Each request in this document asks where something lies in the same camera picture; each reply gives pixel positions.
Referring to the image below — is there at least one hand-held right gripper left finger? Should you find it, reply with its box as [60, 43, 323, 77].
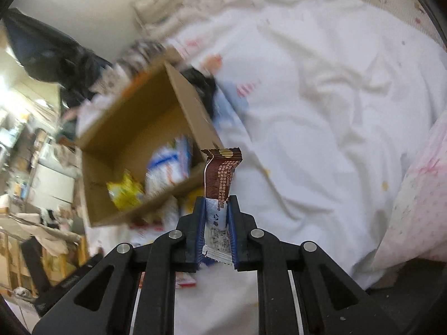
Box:
[32, 196, 206, 335]

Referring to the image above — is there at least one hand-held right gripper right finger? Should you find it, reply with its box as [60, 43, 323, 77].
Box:
[227, 195, 399, 335]

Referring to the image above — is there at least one brown and white snack bar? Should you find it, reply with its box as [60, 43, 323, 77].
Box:
[200, 147, 242, 268]

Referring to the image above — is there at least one brown cardboard box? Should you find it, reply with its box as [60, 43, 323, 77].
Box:
[73, 46, 226, 228]

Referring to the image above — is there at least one white and red snack packet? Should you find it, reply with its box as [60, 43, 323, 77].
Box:
[175, 271, 197, 289]

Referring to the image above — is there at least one white and blue snack packet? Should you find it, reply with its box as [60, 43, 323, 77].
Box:
[144, 136, 194, 198]

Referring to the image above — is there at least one yellow snack packet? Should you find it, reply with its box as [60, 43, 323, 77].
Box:
[106, 169, 145, 212]

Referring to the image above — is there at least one white printed bed quilt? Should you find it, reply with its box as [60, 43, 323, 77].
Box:
[129, 0, 447, 335]

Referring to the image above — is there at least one black cloth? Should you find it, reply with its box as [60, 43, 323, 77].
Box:
[180, 68, 218, 118]

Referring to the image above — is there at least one cluttered desk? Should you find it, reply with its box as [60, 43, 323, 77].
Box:
[0, 73, 91, 301]

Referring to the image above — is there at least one pink patterned pillow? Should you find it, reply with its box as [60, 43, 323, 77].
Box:
[373, 110, 447, 263]

